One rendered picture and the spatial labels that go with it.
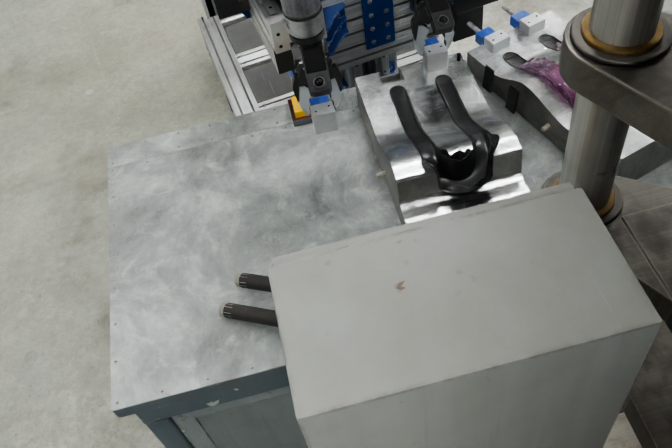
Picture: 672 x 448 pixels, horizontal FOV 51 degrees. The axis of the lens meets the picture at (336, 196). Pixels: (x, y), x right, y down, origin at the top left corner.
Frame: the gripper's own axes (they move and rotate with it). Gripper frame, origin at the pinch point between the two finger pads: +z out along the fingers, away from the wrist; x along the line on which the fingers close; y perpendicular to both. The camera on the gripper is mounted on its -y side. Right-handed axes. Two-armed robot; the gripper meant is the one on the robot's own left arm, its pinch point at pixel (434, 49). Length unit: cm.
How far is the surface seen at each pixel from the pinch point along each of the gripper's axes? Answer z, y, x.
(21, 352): 94, 11, 140
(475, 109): 5.1, -16.7, -4.0
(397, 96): 5.1, -6.8, 11.0
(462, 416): -45, -101, 29
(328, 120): -0.1, -14.6, 28.3
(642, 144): 2, -40, -30
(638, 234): -35, -82, 1
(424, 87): 4.5, -6.7, 4.6
